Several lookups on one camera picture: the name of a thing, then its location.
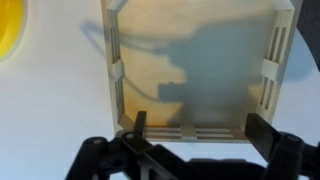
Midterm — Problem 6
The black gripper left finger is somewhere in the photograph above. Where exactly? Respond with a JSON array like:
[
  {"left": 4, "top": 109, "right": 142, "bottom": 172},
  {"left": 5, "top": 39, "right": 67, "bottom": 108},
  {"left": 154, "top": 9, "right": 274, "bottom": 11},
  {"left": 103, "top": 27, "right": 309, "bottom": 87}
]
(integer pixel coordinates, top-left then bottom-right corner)
[{"left": 64, "top": 110, "right": 201, "bottom": 180}]

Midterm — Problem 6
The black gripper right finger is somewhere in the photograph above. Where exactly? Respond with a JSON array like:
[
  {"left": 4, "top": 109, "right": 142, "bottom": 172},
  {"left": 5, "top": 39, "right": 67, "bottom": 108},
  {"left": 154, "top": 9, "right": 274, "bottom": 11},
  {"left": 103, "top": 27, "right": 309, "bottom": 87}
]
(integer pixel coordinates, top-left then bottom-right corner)
[{"left": 244, "top": 112, "right": 320, "bottom": 180}]

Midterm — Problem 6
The yellow banana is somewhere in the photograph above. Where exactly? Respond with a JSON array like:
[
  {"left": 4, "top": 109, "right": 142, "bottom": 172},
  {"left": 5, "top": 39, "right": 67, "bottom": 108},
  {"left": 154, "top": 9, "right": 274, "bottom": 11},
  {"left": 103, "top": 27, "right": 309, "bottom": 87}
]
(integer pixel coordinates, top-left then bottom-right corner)
[{"left": 0, "top": 0, "right": 26, "bottom": 61}]

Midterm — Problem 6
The square wooden slotted tray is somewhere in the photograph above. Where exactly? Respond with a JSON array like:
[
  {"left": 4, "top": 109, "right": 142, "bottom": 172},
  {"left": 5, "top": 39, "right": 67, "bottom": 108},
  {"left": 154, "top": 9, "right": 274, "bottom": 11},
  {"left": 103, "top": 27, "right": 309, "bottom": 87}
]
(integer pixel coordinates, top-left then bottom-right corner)
[{"left": 100, "top": 0, "right": 304, "bottom": 144}]

